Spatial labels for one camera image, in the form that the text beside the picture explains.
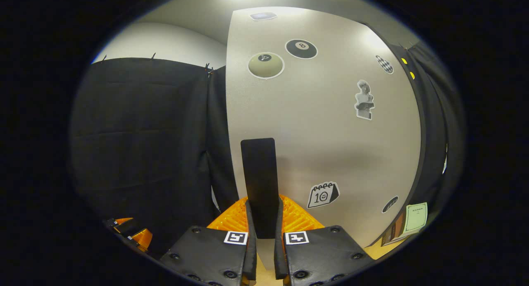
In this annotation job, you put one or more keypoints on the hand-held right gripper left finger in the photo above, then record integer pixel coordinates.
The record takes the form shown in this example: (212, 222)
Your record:
(252, 261)

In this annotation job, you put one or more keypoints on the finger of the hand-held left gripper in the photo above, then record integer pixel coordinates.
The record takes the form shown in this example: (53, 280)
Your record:
(122, 222)
(144, 238)

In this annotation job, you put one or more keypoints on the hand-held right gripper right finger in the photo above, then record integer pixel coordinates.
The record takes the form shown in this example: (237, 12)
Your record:
(280, 261)

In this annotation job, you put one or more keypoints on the white cabinet door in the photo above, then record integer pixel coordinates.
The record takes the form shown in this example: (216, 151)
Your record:
(330, 145)

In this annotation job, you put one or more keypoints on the black backdrop cloth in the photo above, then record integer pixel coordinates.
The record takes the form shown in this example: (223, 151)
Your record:
(136, 153)

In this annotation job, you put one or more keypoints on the brown book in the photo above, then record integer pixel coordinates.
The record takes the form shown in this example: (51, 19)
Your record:
(394, 232)

